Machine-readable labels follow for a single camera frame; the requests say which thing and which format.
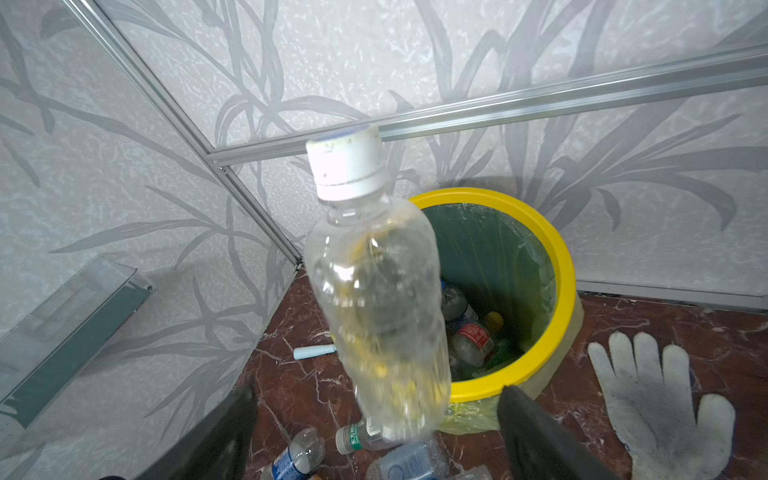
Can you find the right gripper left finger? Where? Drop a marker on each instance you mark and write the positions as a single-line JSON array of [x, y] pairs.
[[217, 447]]

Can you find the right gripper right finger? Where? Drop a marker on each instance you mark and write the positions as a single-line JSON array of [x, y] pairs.
[[538, 447]]

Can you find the clear unlabelled bottle white cap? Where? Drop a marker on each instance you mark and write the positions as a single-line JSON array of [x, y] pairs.
[[374, 268]]

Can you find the clear bottle red label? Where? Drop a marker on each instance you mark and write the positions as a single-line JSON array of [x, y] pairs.
[[474, 341]]

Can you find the teal bin with yellow rim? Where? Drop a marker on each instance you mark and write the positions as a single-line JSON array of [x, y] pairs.
[[507, 258]]

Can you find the clear bottle blue white label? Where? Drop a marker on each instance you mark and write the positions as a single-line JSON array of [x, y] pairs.
[[480, 472]]

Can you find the clear bottle blue label upper-left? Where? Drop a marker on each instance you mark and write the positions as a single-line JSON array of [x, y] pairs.
[[299, 459]]

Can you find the square clear bottle blue cap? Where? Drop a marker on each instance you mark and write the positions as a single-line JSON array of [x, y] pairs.
[[420, 460]]

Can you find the white knitted work glove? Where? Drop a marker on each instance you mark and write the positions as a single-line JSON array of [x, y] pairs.
[[649, 401]]

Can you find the light blue garden trowel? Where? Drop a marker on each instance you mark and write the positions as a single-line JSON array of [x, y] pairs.
[[314, 351]]

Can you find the clear bottle green cap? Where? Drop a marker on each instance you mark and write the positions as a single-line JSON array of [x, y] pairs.
[[363, 435]]

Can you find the clear acrylic wall shelf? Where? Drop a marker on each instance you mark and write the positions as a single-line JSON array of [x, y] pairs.
[[42, 354]]

